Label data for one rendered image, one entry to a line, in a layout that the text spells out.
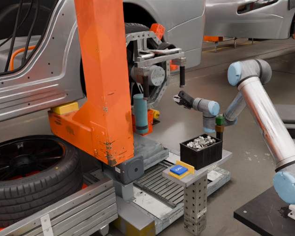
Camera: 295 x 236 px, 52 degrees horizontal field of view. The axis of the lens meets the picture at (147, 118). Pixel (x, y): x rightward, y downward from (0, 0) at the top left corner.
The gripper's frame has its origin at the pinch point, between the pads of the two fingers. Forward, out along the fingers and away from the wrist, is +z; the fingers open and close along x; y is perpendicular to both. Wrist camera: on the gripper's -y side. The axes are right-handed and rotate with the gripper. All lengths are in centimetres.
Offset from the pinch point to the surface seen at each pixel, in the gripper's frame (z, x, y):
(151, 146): 14.5, -37.4, 21.1
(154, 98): 11.9, -6.8, -4.9
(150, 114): 6.2, -19.7, -6.5
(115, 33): -31, -12, -88
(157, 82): -7.4, -3.8, -28.3
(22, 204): -9, -102, -69
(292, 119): -55, 38, 81
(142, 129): -5.0, -34.2, -17.0
